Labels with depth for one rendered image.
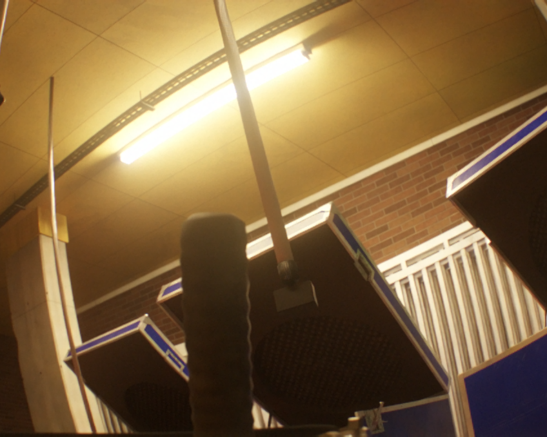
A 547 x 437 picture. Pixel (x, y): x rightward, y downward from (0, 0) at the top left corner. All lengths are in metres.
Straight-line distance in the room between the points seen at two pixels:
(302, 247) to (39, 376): 3.03
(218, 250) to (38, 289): 4.87
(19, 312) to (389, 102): 3.41
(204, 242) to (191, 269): 0.01
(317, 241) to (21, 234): 3.31
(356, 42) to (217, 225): 4.00
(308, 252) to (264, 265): 0.18
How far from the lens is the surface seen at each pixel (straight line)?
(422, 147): 5.80
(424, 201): 5.70
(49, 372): 5.03
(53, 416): 5.04
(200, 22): 3.79
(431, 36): 4.48
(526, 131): 2.47
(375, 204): 5.87
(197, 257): 0.33
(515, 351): 2.13
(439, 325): 4.27
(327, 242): 2.67
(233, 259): 0.33
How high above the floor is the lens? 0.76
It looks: 23 degrees up
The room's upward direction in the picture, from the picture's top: 15 degrees counter-clockwise
